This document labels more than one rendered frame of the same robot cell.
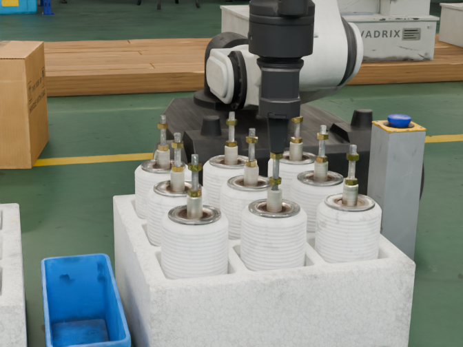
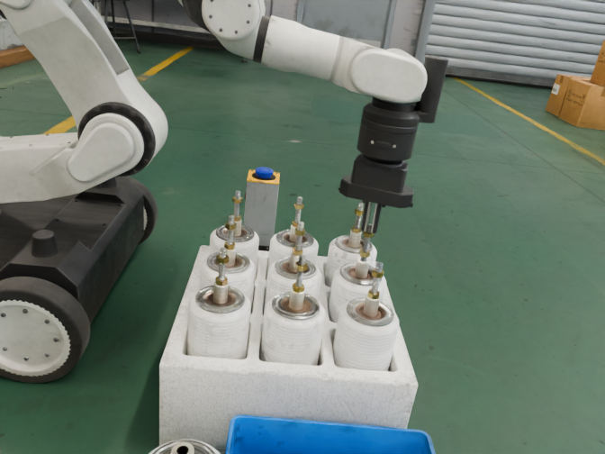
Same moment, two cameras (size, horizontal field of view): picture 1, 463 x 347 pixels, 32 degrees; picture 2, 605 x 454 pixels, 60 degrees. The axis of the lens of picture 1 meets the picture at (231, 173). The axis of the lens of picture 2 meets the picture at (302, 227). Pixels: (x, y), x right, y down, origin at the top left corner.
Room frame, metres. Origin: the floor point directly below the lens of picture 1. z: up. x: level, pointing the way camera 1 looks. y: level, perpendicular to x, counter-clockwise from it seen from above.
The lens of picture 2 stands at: (1.03, 0.76, 0.70)
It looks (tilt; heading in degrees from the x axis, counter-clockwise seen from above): 25 degrees down; 282
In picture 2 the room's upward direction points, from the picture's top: 7 degrees clockwise
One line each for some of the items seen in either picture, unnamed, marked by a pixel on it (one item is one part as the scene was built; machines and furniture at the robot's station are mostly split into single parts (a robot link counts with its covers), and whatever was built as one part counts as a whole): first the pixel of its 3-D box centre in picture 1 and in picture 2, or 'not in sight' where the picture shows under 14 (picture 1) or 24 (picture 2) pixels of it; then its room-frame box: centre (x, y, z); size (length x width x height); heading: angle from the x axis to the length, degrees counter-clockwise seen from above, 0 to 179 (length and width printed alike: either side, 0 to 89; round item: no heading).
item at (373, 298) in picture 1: (248, 276); (285, 342); (1.20, -0.03, 0.09); 0.39 x 0.39 x 0.18; 16
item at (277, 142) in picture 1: (278, 131); (379, 215); (1.07, -0.06, 0.37); 0.03 x 0.02 x 0.06; 89
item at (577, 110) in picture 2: not in sight; (589, 104); (-0.13, -3.62, 0.15); 0.30 x 0.24 x 0.30; 104
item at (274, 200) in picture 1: (274, 200); (362, 267); (1.09, -0.06, 0.26); 0.02 x 0.02 x 0.03
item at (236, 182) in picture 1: (250, 183); (295, 268); (1.20, -0.03, 0.25); 0.08 x 0.08 x 0.01
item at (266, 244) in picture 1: (271, 266); (353, 316); (1.09, -0.06, 0.16); 0.10 x 0.10 x 0.18
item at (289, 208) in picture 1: (274, 208); (360, 274); (1.09, -0.06, 0.25); 0.08 x 0.08 x 0.01
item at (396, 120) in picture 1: (399, 121); (264, 174); (1.35, -0.29, 0.32); 0.04 x 0.04 x 0.02
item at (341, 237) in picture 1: (345, 259); (347, 284); (1.12, -0.18, 0.16); 0.10 x 0.10 x 0.18
